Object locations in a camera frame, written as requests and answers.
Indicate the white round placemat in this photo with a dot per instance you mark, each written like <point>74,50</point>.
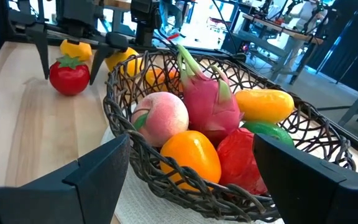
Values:
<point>141,205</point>

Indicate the pink peach with leaf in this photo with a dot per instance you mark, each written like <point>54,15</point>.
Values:
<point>163,116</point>

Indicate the dark woven wicker basket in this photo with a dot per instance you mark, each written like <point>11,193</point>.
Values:
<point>120,124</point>

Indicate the orange mango fruit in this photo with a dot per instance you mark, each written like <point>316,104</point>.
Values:
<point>120,59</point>

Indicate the red bell pepper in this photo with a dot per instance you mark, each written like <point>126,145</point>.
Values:
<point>238,161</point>

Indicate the pale orange fruit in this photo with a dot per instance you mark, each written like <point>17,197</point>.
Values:
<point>158,77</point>

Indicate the green lime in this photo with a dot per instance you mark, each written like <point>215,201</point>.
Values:
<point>272,130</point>

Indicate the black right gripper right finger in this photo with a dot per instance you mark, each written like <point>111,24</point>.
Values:
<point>306,186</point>

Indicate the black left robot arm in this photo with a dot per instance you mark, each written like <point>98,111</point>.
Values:
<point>145,21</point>

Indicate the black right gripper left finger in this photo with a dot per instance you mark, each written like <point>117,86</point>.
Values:
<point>98,174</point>

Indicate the yellow bell pepper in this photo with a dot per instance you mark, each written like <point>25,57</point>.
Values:
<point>76,49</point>

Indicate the pink dragon fruit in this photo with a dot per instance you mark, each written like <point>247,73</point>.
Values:
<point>210,105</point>

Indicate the person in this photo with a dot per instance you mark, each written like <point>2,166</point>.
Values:
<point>171,15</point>
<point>306,12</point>

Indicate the red tomato with green stem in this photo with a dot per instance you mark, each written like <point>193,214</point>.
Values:
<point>69,79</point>

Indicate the wooden background table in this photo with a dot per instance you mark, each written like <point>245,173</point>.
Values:
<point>284,31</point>

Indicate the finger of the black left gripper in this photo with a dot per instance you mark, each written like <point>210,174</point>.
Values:
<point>40,40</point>
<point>117,42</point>

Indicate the glossy orange fruit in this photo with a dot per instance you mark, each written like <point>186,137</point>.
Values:
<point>191,155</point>

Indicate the yellow orange mango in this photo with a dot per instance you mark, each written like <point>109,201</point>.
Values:
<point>264,105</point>

